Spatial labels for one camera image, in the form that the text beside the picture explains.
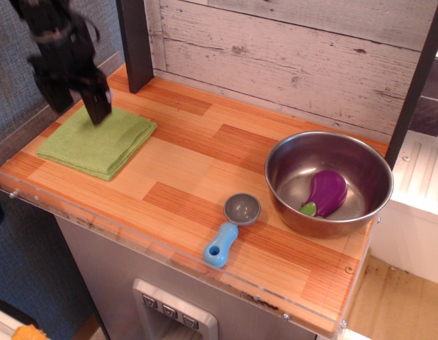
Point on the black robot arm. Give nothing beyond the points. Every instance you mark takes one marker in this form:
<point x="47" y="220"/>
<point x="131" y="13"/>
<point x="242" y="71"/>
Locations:
<point x="43" y="16"/>

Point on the orange object bottom left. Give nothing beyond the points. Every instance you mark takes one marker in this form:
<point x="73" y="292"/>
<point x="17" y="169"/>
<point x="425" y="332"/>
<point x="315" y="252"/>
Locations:
<point x="29" y="332"/>

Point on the green towel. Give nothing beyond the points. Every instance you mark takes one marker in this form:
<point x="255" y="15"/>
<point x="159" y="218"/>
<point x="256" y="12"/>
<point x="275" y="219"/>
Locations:
<point x="97" y="150"/>

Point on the dark shelf post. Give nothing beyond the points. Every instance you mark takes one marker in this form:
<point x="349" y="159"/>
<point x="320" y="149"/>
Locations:
<point x="136" y="43"/>
<point x="419" y="79"/>

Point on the dark right shelf post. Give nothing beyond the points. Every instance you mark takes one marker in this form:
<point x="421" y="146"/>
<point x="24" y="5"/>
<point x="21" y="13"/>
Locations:
<point x="419" y="79"/>

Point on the grey toy fridge cabinet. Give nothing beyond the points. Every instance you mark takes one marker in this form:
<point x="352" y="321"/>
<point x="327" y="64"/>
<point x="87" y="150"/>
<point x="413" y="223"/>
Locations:
<point x="109" y="269"/>

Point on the blue grey toy scoop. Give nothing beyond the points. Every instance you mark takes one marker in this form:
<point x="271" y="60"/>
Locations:
<point x="241" y="209"/>

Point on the dark left shelf post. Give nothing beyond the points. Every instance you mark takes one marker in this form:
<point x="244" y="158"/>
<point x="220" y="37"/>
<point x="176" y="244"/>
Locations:
<point x="136" y="43"/>

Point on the stainless steel bowl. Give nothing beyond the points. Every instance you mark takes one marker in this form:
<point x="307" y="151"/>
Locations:
<point x="293" y="162"/>

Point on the silver dispenser button panel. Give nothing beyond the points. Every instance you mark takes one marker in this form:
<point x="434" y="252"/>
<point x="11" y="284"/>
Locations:
<point x="166" y="316"/>

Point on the white toy sink unit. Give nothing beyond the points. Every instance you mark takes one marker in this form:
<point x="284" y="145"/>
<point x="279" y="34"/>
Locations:
<point x="407" y="236"/>

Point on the purple toy eggplant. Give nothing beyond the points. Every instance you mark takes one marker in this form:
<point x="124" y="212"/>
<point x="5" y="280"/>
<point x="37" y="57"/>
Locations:
<point x="328" y="191"/>

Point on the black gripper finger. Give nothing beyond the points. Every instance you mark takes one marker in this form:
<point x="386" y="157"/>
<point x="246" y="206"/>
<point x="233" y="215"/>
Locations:
<point x="56" y="93"/>
<point x="97" y="104"/>

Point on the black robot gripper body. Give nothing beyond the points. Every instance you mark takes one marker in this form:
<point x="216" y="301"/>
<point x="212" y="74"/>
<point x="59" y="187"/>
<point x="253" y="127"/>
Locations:
<point x="68" y="56"/>

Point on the clear acrylic table guard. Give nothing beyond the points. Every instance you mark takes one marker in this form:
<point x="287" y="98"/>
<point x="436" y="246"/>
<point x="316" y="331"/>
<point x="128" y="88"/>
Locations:
<point x="168" y="200"/>

